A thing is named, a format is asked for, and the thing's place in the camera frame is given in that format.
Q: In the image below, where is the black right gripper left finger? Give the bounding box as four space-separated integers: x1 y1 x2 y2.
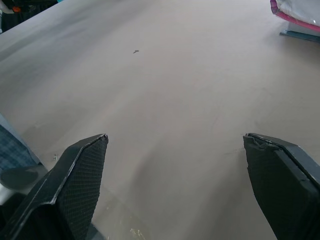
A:
0 133 109 240

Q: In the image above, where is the blue plaid cloth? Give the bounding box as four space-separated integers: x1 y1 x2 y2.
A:
0 124 39 173

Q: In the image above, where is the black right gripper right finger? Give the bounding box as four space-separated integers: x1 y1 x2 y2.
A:
242 132 320 240

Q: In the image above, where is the dark background object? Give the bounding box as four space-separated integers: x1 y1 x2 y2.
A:
0 0 60 33

